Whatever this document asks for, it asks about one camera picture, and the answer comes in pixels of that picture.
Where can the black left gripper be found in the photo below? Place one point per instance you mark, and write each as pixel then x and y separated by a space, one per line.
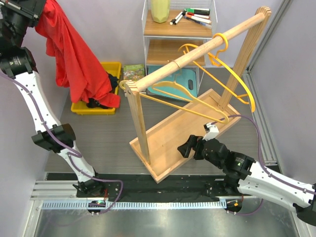
pixel 29 10

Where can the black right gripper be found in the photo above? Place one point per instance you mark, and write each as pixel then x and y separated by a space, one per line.
pixel 194 141

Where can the light yellow plastic hanger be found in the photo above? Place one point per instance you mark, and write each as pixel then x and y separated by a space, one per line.
pixel 186 96

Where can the red tank top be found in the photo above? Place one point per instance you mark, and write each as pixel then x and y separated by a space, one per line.
pixel 76 65

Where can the navy blue tank top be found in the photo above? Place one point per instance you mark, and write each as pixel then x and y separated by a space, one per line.
pixel 101 93

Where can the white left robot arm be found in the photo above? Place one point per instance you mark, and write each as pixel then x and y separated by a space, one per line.
pixel 18 64

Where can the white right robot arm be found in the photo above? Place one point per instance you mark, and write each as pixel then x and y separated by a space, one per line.
pixel 247 176

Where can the wooden clothes rack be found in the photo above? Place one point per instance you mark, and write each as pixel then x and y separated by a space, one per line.
pixel 157 147

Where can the green picture book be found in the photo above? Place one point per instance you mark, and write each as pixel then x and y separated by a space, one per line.
pixel 133 72

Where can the yellow plastic bin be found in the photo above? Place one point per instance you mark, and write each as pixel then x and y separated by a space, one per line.
pixel 80 108

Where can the black white marker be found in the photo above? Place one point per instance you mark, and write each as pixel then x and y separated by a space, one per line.
pixel 184 12
pixel 174 20

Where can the blue grey pen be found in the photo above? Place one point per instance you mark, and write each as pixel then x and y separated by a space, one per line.
pixel 199 22

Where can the orange capped marker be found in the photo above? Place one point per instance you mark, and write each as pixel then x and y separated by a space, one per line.
pixel 207 21

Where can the red capped marker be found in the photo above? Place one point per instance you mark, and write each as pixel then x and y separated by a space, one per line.
pixel 198 16

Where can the green capped marker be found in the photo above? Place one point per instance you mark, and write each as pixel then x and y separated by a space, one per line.
pixel 198 11

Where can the pale green vase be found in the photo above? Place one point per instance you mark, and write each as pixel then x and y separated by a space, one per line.
pixel 160 10

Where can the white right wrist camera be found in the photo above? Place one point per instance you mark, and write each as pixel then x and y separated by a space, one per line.
pixel 211 131

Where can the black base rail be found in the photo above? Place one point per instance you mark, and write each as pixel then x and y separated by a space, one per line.
pixel 174 188

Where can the white wire shelf unit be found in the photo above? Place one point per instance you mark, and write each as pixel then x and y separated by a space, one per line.
pixel 162 40

